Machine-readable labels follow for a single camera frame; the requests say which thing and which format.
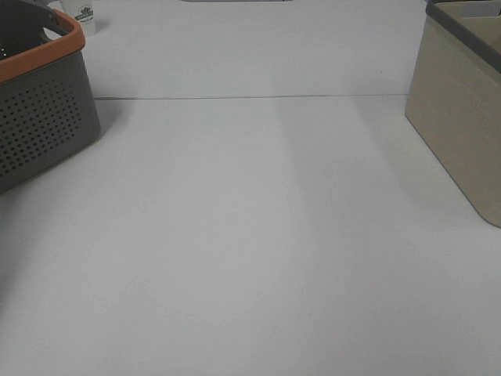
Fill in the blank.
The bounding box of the grey basket with orange rim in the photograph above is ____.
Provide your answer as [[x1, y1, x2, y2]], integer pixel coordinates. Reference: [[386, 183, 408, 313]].
[[1, 1, 101, 192]]

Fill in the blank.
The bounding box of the beige storage bin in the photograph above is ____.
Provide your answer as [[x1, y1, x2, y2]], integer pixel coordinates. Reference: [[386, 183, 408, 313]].
[[405, 1, 500, 226]]

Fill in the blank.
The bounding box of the white cup with green logo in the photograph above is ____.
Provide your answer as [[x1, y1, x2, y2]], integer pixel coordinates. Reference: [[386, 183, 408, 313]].
[[59, 0, 96, 37]]

